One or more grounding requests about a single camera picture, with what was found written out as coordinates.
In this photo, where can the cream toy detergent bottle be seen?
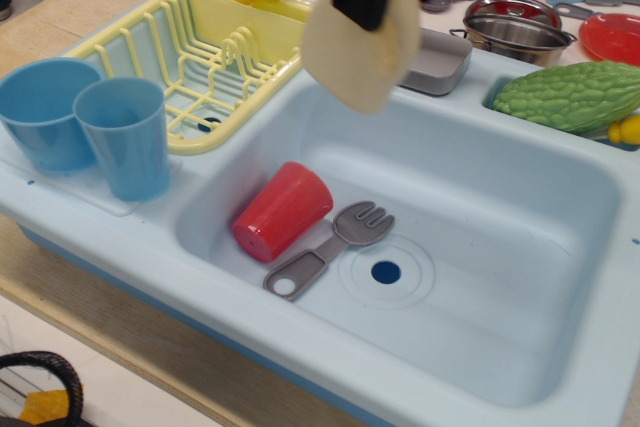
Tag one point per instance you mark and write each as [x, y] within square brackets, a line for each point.
[359, 67]

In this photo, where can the yellow dish drying rack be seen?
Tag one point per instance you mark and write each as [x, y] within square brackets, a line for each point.
[217, 61]

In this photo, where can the light blue toy sink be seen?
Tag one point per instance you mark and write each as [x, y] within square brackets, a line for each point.
[506, 294]

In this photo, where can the grey toy faucet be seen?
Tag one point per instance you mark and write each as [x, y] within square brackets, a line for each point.
[440, 63]

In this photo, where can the steel toy pot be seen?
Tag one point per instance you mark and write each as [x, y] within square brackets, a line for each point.
[524, 30]

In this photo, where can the red plastic plate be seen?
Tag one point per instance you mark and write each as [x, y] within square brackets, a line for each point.
[612, 37]

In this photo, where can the green toy bitter gourd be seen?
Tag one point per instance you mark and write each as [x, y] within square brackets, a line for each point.
[577, 98]

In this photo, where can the red plastic cup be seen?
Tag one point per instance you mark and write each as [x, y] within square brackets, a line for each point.
[292, 201]

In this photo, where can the yellow toy piece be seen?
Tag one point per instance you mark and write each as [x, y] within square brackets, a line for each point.
[625, 131]

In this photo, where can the small blue plastic cup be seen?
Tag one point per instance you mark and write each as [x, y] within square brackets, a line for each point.
[123, 120]

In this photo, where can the grey plastic toy fork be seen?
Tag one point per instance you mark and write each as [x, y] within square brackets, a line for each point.
[360, 224]

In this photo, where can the large blue plastic cup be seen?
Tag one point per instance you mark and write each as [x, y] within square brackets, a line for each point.
[37, 111]

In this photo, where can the orange tape piece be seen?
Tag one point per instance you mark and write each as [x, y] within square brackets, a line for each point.
[44, 407]

